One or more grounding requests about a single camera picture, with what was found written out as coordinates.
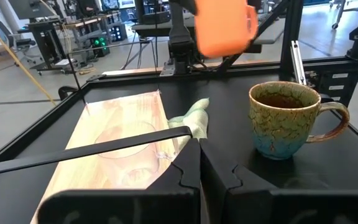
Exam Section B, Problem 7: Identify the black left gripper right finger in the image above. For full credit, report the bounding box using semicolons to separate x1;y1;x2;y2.
199;138;358;224

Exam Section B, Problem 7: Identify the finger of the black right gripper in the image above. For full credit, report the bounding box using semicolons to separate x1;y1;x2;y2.
169;0;199;16

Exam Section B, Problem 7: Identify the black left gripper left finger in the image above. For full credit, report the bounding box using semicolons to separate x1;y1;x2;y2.
37;138;202;224

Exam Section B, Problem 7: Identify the orange plastic cup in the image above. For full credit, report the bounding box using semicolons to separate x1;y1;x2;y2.
193;0;259;59

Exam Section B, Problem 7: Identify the clear plastic stemmed cup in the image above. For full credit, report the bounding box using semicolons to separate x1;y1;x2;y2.
94;120;180;188

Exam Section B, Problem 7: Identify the green blue crackle glazed mug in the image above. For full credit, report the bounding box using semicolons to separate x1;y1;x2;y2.
248;81;351;161

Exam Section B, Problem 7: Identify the light green microfibre cloth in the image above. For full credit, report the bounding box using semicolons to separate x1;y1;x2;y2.
167;97;211;151

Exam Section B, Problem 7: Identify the computer with green lights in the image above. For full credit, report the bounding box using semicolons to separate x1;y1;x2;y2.
89;33;112;58

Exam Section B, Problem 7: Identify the desk with monitor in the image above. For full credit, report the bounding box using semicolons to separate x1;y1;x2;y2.
7;0;76;75

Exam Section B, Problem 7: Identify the black labelled drawer unit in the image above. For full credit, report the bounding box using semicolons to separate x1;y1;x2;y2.
317;68;358;107

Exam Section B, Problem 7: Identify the black office chair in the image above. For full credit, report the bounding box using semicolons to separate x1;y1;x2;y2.
0;20;37;65

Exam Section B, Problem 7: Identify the wooden shelf with black frame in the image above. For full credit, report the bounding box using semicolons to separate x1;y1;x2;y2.
0;39;195;224

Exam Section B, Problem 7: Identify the black aluminium table frame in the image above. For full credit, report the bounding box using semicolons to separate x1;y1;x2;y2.
0;0;358;166

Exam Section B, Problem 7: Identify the silver metal bracket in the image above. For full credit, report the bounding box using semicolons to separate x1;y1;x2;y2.
290;40;308;86

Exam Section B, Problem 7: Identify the black curved handle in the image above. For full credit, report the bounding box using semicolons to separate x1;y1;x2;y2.
57;85;80;101

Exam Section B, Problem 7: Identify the yellow cable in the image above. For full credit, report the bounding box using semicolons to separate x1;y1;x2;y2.
0;9;57;106

